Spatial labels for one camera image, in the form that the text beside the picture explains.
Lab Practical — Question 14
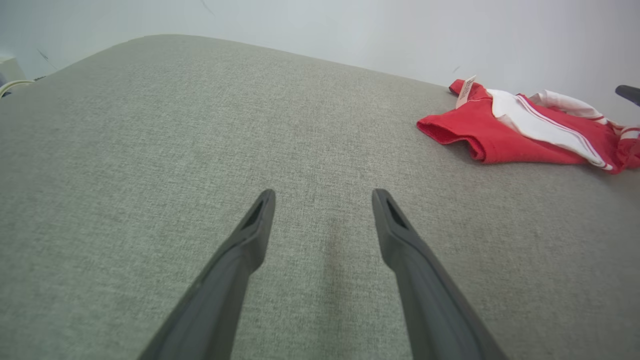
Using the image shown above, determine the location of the grey fabric sofa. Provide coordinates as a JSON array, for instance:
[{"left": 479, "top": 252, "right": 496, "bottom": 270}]
[{"left": 0, "top": 34, "right": 640, "bottom": 360}]

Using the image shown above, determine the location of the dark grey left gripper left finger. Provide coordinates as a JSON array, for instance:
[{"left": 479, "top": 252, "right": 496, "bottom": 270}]
[{"left": 137, "top": 188, "right": 277, "bottom": 360}]

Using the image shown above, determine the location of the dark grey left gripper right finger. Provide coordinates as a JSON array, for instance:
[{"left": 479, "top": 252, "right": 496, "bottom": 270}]
[{"left": 371, "top": 188, "right": 509, "bottom": 360}]

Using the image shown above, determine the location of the red jersey with white sleeves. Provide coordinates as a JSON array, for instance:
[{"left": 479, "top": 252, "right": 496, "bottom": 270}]
[{"left": 416, "top": 75, "right": 640, "bottom": 175}]

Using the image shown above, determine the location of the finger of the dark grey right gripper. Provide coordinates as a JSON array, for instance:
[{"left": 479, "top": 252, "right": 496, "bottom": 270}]
[{"left": 614, "top": 84, "right": 640, "bottom": 107}]

